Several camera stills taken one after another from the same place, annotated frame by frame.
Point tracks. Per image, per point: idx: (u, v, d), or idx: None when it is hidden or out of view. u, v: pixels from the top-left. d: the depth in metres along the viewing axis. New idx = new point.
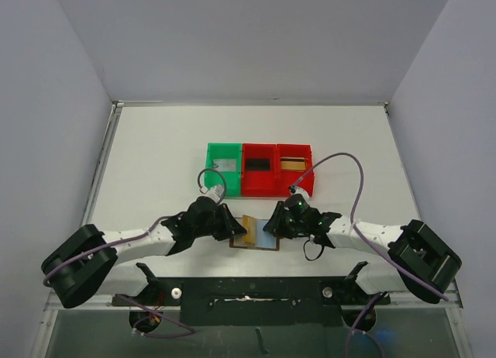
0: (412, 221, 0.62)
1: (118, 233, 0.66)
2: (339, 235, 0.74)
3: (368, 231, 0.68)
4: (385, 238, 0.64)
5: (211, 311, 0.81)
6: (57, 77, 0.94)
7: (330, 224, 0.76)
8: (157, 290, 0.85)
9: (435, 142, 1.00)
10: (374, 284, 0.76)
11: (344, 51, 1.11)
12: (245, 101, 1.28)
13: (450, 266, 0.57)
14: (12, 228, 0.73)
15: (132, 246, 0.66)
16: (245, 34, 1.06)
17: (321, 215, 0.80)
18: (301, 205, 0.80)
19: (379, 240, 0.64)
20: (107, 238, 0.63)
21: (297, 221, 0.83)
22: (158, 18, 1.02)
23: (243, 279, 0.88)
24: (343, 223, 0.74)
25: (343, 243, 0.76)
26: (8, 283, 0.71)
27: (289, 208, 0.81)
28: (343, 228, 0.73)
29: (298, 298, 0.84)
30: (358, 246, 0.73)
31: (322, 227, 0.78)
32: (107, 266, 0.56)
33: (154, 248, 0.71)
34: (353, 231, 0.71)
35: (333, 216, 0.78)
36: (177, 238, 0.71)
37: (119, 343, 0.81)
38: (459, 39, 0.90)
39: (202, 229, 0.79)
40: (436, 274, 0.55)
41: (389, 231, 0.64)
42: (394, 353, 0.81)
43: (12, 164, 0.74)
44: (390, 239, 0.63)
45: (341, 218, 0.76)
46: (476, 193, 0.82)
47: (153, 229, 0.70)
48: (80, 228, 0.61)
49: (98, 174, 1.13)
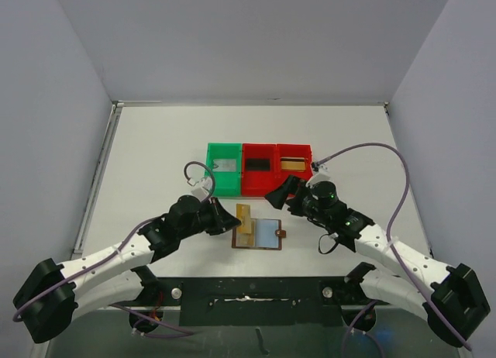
0: (460, 263, 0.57)
1: (81, 261, 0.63)
2: (369, 246, 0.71)
3: (407, 259, 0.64)
4: (427, 273, 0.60)
5: (211, 311, 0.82)
6: (57, 77, 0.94)
7: (360, 230, 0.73)
8: (157, 290, 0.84)
9: (435, 142, 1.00)
10: (380, 293, 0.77)
11: (344, 50, 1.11)
12: (245, 101, 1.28)
13: (481, 314, 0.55)
14: (12, 228, 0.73)
15: (97, 272, 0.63)
16: (245, 35, 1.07)
17: (349, 216, 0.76)
18: (332, 197, 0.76)
19: (419, 273, 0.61)
20: (67, 270, 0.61)
21: (322, 214, 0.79)
22: (157, 18, 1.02)
23: (242, 279, 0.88)
24: (377, 236, 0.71)
25: (369, 255, 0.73)
26: (8, 282, 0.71)
27: (319, 198, 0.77)
28: (377, 243, 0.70)
29: (297, 298, 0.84)
30: (389, 266, 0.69)
31: (349, 230, 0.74)
32: (66, 304, 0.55)
33: (130, 263, 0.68)
34: (389, 252, 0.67)
35: (363, 220, 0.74)
36: (153, 249, 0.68)
37: (119, 343, 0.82)
38: (459, 39, 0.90)
39: (188, 231, 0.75)
40: (468, 324, 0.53)
41: (433, 268, 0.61)
42: (394, 353, 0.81)
43: (12, 164, 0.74)
44: (435, 279, 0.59)
45: (373, 228, 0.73)
46: (475, 194, 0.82)
47: (125, 246, 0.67)
48: (38, 265, 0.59)
49: (98, 175, 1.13)
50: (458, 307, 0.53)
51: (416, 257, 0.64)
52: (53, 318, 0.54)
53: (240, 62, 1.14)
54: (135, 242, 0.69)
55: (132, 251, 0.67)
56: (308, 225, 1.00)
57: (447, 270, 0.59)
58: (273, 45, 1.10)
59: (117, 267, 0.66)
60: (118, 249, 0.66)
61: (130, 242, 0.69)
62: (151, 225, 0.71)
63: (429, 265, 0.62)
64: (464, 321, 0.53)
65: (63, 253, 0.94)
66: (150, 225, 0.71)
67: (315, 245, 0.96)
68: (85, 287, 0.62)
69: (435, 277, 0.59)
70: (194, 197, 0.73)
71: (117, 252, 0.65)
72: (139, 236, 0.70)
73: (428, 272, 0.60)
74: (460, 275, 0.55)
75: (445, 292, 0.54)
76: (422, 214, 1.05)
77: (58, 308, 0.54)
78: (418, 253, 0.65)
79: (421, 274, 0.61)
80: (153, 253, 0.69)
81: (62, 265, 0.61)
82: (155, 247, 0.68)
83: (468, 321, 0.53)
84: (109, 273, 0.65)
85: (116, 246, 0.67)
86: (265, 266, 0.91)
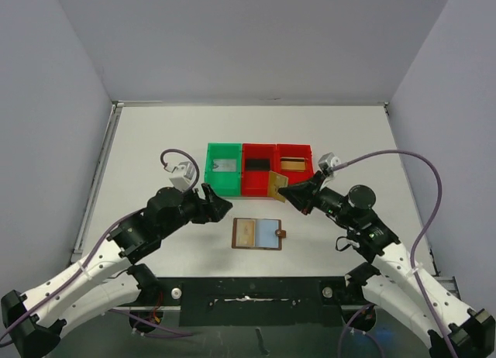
0: (486, 313, 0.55)
1: (46, 287, 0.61)
2: (389, 266, 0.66)
3: (429, 290, 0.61)
4: (447, 311, 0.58)
5: (211, 312, 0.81)
6: (58, 77, 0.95)
7: (383, 249, 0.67)
8: (157, 290, 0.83)
9: (435, 142, 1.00)
10: (382, 303, 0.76)
11: (344, 51, 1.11)
12: (246, 102, 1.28)
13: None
14: (12, 229, 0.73)
15: (62, 296, 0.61)
16: (245, 35, 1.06)
17: (378, 230, 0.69)
18: (367, 209, 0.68)
19: (439, 308, 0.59)
20: (30, 300, 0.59)
21: (348, 216, 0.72)
22: (156, 18, 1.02)
23: (243, 279, 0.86)
24: (401, 258, 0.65)
25: (384, 271, 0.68)
26: (8, 282, 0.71)
27: (354, 208, 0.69)
28: (399, 266, 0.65)
29: (297, 298, 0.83)
30: (404, 289, 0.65)
31: (369, 241, 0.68)
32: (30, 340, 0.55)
33: (103, 276, 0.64)
34: (412, 278, 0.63)
35: (387, 235, 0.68)
36: (125, 254, 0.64)
37: (121, 343, 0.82)
38: (459, 38, 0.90)
39: (173, 227, 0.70)
40: None
41: (454, 307, 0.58)
42: (394, 353, 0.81)
43: (12, 165, 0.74)
44: (452, 320, 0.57)
45: (398, 249, 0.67)
46: (474, 194, 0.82)
47: (92, 259, 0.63)
48: (4, 297, 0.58)
49: (98, 175, 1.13)
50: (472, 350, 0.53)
51: (439, 291, 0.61)
52: (29, 347, 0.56)
53: (239, 63, 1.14)
54: (104, 253, 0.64)
55: (100, 263, 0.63)
56: (308, 225, 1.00)
57: (467, 314, 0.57)
58: (272, 46, 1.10)
59: (87, 284, 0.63)
60: (84, 266, 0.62)
61: (99, 253, 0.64)
62: (125, 225, 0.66)
63: (450, 302, 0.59)
64: None
65: (63, 254, 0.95)
66: (125, 226, 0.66)
67: (315, 244, 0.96)
68: (56, 311, 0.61)
69: (456, 317, 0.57)
70: (176, 190, 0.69)
71: (83, 269, 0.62)
72: (108, 244, 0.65)
73: (447, 311, 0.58)
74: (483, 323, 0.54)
75: (463, 335, 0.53)
76: (421, 215, 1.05)
77: (25, 343, 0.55)
78: (442, 288, 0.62)
79: (441, 311, 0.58)
80: (125, 259, 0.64)
81: (25, 296, 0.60)
82: (125, 254, 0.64)
83: None
84: (80, 290, 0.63)
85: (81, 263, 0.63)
86: (265, 266, 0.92)
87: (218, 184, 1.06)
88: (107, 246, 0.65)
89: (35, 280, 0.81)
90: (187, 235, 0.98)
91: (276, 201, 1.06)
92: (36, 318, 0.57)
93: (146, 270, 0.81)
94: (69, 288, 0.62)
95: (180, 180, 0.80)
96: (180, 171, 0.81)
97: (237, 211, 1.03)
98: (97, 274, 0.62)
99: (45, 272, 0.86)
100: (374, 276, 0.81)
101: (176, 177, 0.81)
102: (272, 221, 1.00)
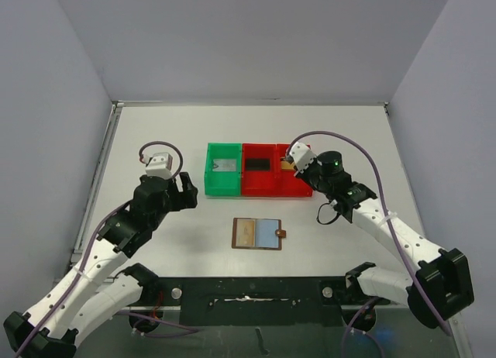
0: (454, 249, 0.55)
1: (48, 299, 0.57)
2: (365, 218, 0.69)
3: (401, 234, 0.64)
4: (418, 253, 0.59)
5: (211, 311, 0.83)
6: (58, 77, 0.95)
7: (360, 201, 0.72)
8: (157, 290, 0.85)
9: (435, 142, 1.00)
10: (375, 288, 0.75)
11: (344, 50, 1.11)
12: (245, 102, 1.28)
13: (460, 301, 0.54)
14: (12, 228, 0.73)
15: (67, 304, 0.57)
16: (244, 35, 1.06)
17: (352, 187, 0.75)
18: (336, 166, 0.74)
19: (410, 249, 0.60)
20: (36, 316, 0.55)
21: (324, 180, 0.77)
22: (156, 18, 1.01)
23: (243, 279, 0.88)
24: (376, 209, 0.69)
25: (363, 226, 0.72)
26: (8, 281, 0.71)
27: (324, 167, 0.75)
28: (374, 216, 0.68)
29: (297, 298, 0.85)
30: (384, 241, 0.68)
31: (349, 199, 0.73)
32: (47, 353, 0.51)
33: (103, 277, 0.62)
34: (384, 225, 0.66)
35: (364, 191, 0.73)
36: (118, 249, 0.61)
37: (121, 344, 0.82)
38: (459, 37, 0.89)
39: (160, 214, 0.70)
40: (446, 305, 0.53)
41: (425, 248, 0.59)
42: (395, 353, 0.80)
43: (12, 164, 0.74)
44: (422, 258, 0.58)
45: (373, 201, 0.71)
46: (473, 194, 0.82)
47: (87, 262, 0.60)
48: (6, 322, 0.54)
49: (98, 175, 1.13)
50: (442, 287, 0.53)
51: (410, 234, 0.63)
52: None
53: (239, 62, 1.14)
54: (98, 253, 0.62)
55: (97, 263, 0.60)
56: (308, 225, 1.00)
57: (439, 253, 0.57)
58: (271, 45, 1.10)
59: (90, 287, 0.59)
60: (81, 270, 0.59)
61: (94, 254, 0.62)
62: (113, 220, 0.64)
63: (422, 245, 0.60)
64: (445, 302, 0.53)
65: (63, 253, 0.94)
66: (112, 222, 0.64)
67: (315, 244, 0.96)
68: (65, 321, 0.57)
69: (426, 256, 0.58)
70: (161, 180, 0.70)
71: (80, 273, 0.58)
72: (100, 244, 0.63)
73: (419, 251, 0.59)
74: (450, 259, 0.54)
75: (432, 271, 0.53)
76: (422, 215, 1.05)
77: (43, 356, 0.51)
78: (415, 232, 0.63)
79: (411, 252, 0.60)
80: (121, 254, 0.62)
81: (28, 314, 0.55)
82: (120, 249, 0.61)
83: (446, 302, 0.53)
84: (85, 294, 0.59)
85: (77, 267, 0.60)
86: (266, 266, 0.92)
87: (218, 184, 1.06)
88: (100, 245, 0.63)
89: (35, 280, 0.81)
90: (187, 235, 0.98)
91: (276, 201, 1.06)
92: (45, 331, 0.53)
93: (140, 268, 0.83)
94: (71, 296, 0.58)
95: (160, 170, 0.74)
96: (160, 161, 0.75)
97: (237, 211, 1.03)
98: (97, 274, 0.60)
99: (45, 272, 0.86)
100: (370, 268, 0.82)
101: (155, 168, 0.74)
102: (273, 221, 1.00)
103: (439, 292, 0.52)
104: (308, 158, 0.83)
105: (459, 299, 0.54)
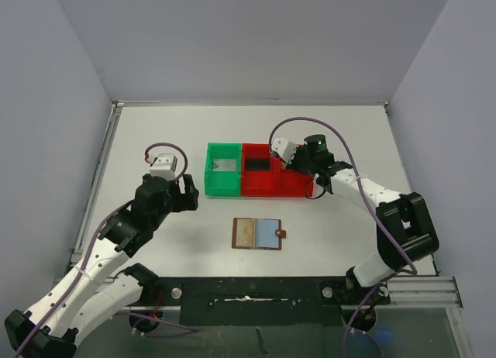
0: (411, 193, 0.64)
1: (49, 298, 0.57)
2: (340, 181, 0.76)
3: (367, 187, 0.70)
4: (381, 197, 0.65)
5: (211, 312, 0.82)
6: (58, 77, 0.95)
7: (338, 171, 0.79)
8: (156, 290, 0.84)
9: (434, 142, 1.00)
10: (368, 274, 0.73)
11: (344, 51, 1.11)
12: (245, 101, 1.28)
13: (426, 243, 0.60)
14: (12, 228, 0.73)
15: (68, 303, 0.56)
16: (244, 35, 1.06)
17: (334, 163, 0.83)
18: (320, 146, 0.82)
19: (373, 196, 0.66)
20: (36, 314, 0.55)
21: (308, 160, 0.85)
22: (156, 18, 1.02)
23: (243, 279, 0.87)
24: (349, 174, 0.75)
25: (341, 192, 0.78)
26: (8, 281, 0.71)
27: (308, 146, 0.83)
28: (346, 179, 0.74)
29: (297, 298, 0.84)
30: (354, 199, 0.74)
31: (331, 173, 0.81)
32: (47, 352, 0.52)
33: (105, 275, 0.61)
34: (355, 183, 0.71)
35: (344, 166, 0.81)
36: (120, 249, 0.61)
37: (121, 344, 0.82)
38: (459, 38, 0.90)
39: (160, 215, 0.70)
40: (411, 246, 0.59)
41: (387, 193, 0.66)
42: (395, 353, 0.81)
43: (12, 164, 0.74)
44: (384, 199, 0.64)
45: (349, 170, 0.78)
46: (473, 194, 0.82)
47: (89, 261, 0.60)
48: (7, 320, 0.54)
49: (98, 175, 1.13)
50: (400, 223, 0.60)
51: (375, 187, 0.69)
52: None
53: (239, 62, 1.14)
54: (99, 252, 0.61)
55: (98, 263, 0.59)
56: (308, 225, 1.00)
57: (398, 195, 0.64)
58: (271, 45, 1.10)
59: (91, 287, 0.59)
60: (82, 269, 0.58)
61: (94, 253, 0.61)
62: (114, 221, 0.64)
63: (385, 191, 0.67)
64: (408, 242, 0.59)
65: (63, 253, 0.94)
66: (113, 222, 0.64)
67: (315, 244, 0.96)
68: (67, 320, 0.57)
69: (387, 197, 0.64)
70: (163, 180, 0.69)
71: (81, 272, 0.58)
72: (101, 242, 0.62)
73: (381, 196, 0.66)
74: (410, 201, 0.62)
75: (390, 208, 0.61)
76: None
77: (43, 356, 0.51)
78: (379, 184, 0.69)
79: (374, 197, 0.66)
80: (122, 253, 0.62)
81: (29, 312, 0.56)
82: (122, 248, 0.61)
83: (411, 243, 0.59)
84: (86, 293, 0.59)
85: (79, 266, 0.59)
86: (266, 266, 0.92)
87: (218, 184, 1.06)
88: (101, 243, 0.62)
89: (35, 280, 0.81)
90: (187, 235, 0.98)
91: (276, 201, 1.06)
92: (46, 330, 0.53)
93: (140, 268, 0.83)
94: (72, 296, 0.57)
95: (165, 170, 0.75)
96: (164, 162, 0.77)
97: (237, 211, 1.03)
98: (98, 273, 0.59)
99: (46, 272, 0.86)
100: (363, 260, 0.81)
101: (160, 168, 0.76)
102: (272, 220, 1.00)
103: (399, 229, 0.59)
104: (291, 149, 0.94)
105: (423, 240, 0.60)
